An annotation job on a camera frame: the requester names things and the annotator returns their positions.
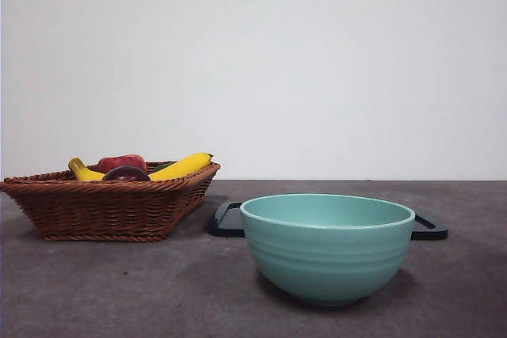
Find dark green rectangular tray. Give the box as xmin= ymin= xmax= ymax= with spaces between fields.
xmin=208 ymin=199 xmax=450 ymax=241

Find yellow banana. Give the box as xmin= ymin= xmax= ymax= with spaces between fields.
xmin=67 ymin=150 xmax=215 ymax=181

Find brown wicker basket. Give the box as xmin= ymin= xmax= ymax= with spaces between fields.
xmin=0 ymin=160 xmax=222 ymax=242

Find red apple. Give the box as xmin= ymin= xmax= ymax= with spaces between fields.
xmin=97 ymin=154 xmax=147 ymax=173

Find dark purple plum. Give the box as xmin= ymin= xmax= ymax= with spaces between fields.
xmin=102 ymin=165 xmax=152 ymax=182

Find teal ribbed bowl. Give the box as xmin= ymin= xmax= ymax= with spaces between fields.
xmin=238 ymin=192 xmax=416 ymax=307

